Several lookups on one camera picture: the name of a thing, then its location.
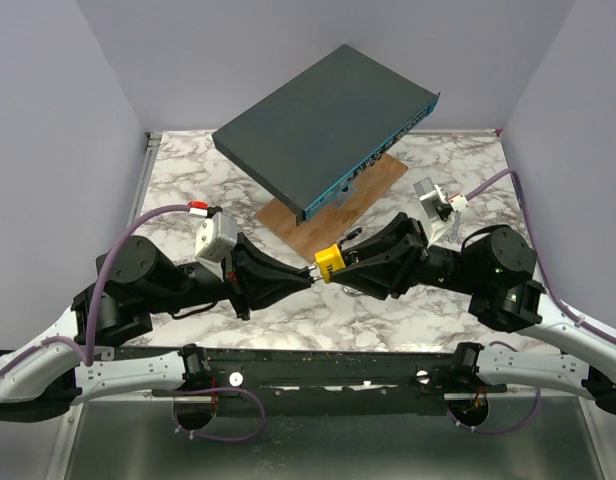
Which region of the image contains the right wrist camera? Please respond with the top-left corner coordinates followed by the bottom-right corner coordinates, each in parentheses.
top-left (413, 177), bottom-right (468, 245)

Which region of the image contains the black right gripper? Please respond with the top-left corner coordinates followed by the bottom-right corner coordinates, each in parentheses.
top-left (327, 213), bottom-right (482, 301)

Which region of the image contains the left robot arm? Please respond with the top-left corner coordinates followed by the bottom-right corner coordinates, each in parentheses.
top-left (0, 234), bottom-right (315, 423)

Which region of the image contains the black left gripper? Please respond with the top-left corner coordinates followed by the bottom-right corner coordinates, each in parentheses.
top-left (148, 233), bottom-right (316, 321)

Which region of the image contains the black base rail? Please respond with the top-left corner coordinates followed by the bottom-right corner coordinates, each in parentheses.
top-left (152, 347), bottom-right (509, 419)

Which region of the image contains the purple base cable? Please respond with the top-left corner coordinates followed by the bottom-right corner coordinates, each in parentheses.
top-left (445, 384), bottom-right (542, 435)
top-left (172, 387), bottom-right (267, 442)

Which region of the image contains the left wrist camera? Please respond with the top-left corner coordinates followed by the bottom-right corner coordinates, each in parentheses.
top-left (194, 212), bottom-right (238, 278)

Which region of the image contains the wooden board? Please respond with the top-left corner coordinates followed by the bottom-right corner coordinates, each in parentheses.
top-left (255, 154), bottom-right (408, 263)

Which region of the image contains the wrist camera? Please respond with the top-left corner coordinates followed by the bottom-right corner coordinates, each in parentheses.
top-left (194, 212), bottom-right (238, 278)
top-left (413, 177), bottom-right (468, 245)

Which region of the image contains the yellow padlock with black shackle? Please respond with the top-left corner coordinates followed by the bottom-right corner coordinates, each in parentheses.
top-left (309, 227), bottom-right (363, 284)

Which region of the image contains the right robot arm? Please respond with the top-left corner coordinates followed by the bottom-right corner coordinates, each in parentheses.
top-left (323, 213), bottom-right (616, 415)

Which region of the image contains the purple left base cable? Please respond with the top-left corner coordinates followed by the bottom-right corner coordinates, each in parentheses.
top-left (172, 387), bottom-right (267, 442)

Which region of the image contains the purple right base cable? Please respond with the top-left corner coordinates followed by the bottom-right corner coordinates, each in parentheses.
top-left (445, 384), bottom-right (542, 435)

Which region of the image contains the large brass padlock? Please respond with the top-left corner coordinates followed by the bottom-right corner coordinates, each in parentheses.
top-left (342, 286), bottom-right (364, 297)

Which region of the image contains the dark network switch box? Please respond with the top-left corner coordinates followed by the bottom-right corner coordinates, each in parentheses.
top-left (212, 45), bottom-right (439, 223)

